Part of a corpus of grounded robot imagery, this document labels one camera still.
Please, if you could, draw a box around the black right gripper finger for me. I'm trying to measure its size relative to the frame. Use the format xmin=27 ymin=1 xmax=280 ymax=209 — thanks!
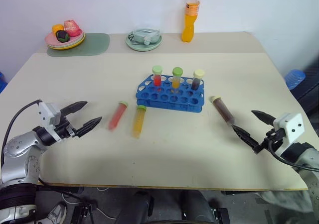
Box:
xmin=251 ymin=110 xmax=275 ymax=128
xmin=231 ymin=124 xmax=264 ymax=155

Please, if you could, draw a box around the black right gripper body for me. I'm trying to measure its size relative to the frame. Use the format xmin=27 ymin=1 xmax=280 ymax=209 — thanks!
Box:
xmin=259 ymin=129 xmax=285 ymax=152

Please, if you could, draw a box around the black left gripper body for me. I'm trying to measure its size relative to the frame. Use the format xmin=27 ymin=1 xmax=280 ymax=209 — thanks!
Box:
xmin=53 ymin=119 xmax=80 ymax=141

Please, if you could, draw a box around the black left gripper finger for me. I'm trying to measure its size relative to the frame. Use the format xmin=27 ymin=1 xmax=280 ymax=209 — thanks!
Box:
xmin=59 ymin=101 xmax=88 ymax=116
xmin=74 ymin=116 xmax=103 ymax=138

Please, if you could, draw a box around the blue test tube rack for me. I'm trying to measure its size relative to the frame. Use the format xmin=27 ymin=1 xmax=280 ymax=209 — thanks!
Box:
xmin=136 ymin=74 xmax=205 ymax=113

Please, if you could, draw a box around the blue plastic stool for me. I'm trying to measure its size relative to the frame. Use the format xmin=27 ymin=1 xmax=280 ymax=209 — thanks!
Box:
xmin=284 ymin=69 xmax=307 ymax=90

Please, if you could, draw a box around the black case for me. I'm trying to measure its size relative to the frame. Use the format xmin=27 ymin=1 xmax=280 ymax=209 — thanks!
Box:
xmin=290 ymin=64 xmax=319 ymax=137

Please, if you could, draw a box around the yellow plate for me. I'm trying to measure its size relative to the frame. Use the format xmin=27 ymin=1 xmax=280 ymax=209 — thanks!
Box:
xmin=46 ymin=32 xmax=86 ymax=51

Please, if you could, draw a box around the green placemat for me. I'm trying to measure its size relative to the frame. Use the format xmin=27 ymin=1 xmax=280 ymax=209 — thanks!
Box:
xmin=46 ymin=32 xmax=111 ymax=58

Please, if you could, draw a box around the pink plate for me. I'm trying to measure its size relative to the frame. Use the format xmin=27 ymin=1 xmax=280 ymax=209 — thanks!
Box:
xmin=44 ymin=29 xmax=84 ymax=47

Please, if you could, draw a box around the dark toy food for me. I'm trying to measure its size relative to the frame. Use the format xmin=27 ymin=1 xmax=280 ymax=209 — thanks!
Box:
xmin=55 ymin=30 xmax=70 ymax=43

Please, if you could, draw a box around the blue object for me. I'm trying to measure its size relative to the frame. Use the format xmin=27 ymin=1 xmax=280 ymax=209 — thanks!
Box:
xmin=0 ymin=71 xmax=8 ymax=94

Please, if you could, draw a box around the pink toy food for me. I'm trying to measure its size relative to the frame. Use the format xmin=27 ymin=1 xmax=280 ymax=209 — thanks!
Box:
xmin=63 ymin=19 xmax=81 ymax=37

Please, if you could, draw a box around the orange toy food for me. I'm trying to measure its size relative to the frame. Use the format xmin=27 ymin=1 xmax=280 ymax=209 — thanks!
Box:
xmin=51 ymin=23 xmax=66 ymax=35

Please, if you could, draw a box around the grey sneaker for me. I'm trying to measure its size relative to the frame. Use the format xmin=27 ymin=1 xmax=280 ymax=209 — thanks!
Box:
xmin=44 ymin=201 xmax=67 ymax=224

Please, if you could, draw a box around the dark rounded robot leg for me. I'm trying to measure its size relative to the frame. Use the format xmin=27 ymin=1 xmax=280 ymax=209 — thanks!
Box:
xmin=179 ymin=189 xmax=215 ymax=224

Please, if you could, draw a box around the green plate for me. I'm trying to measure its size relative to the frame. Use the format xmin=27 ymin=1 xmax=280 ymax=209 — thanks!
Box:
xmin=125 ymin=33 xmax=163 ymax=52

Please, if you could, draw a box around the pale green folded bag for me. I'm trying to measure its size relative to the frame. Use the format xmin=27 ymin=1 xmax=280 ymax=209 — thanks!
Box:
xmin=128 ymin=28 xmax=161 ymax=45

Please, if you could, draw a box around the orange soda bottle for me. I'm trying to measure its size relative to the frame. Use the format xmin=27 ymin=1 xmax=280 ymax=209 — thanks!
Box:
xmin=181 ymin=0 xmax=202 ymax=43

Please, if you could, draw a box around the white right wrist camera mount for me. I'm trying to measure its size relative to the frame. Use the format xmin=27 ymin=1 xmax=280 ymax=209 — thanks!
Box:
xmin=273 ymin=112 xmax=305 ymax=144

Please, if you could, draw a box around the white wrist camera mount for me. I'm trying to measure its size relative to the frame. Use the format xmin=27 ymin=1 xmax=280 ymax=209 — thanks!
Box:
xmin=38 ymin=102 xmax=62 ymax=126
xmin=273 ymin=112 xmax=305 ymax=144

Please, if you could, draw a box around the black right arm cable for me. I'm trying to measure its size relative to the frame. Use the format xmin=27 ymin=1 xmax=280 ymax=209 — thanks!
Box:
xmin=267 ymin=133 xmax=319 ymax=173

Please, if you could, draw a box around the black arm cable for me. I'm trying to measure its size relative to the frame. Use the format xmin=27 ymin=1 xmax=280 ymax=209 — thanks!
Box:
xmin=267 ymin=133 xmax=319 ymax=173
xmin=0 ymin=99 xmax=42 ymax=160

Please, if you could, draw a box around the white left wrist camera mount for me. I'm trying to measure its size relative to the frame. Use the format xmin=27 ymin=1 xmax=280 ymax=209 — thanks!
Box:
xmin=38 ymin=102 xmax=62 ymax=126

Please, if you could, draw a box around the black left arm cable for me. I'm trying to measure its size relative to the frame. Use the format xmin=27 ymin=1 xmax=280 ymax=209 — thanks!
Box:
xmin=0 ymin=99 xmax=42 ymax=160

